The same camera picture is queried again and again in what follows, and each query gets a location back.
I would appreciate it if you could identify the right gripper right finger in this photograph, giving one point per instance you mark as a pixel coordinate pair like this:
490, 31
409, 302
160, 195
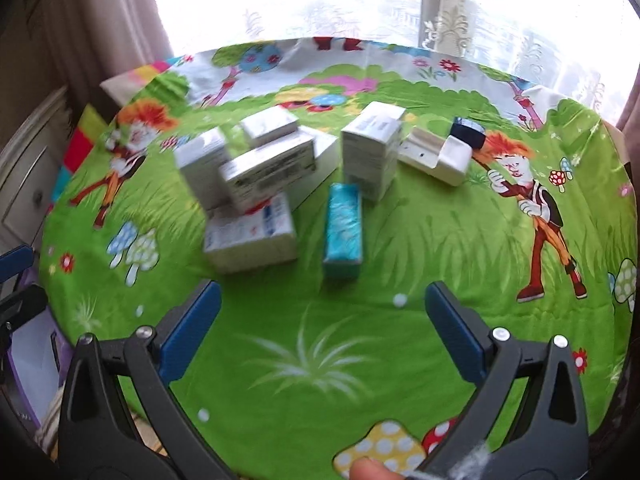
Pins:
548, 437

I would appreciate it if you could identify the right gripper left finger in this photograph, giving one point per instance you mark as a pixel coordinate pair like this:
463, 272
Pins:
119, 419

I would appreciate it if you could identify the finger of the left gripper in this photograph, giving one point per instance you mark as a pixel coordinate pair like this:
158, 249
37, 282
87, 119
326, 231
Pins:
23, 302

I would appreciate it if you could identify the white cube box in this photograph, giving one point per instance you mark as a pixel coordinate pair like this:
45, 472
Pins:
198, 161

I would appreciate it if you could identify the white box with blue print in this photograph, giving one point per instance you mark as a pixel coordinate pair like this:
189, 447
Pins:
265, 236

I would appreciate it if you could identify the teal rectangular box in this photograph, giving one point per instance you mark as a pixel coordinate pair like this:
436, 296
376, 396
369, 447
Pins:
343, 240

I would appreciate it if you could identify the white plastic case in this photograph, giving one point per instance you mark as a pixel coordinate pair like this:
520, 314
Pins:
445, 159

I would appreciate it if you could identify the white barcode label box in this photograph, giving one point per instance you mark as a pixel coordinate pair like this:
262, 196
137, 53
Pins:
263, 172

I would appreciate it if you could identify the dark blue small box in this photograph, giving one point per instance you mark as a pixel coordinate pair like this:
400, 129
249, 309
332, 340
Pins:
469, 132

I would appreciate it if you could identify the small white box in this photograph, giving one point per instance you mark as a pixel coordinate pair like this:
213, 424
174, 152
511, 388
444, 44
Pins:
268, 125

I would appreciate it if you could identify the white tall box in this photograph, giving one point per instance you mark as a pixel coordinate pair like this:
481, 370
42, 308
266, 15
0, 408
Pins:
370, 145

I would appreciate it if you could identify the operator thumb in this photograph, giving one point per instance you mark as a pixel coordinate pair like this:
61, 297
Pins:
367, 469

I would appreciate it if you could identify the purple storage box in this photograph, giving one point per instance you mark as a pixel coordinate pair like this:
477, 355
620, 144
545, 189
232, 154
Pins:
31, 364

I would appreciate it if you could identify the cream ornate dresser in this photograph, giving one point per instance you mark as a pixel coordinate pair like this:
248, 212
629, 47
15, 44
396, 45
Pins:
30, 163

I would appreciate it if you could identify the left brown curtain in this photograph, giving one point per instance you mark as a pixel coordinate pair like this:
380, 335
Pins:
93, 40

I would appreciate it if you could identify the colourful cartoon print cloth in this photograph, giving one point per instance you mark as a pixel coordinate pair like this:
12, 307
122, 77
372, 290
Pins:
324, 183

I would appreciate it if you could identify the white lace curtain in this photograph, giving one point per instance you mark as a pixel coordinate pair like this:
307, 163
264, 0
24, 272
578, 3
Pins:
582, 48

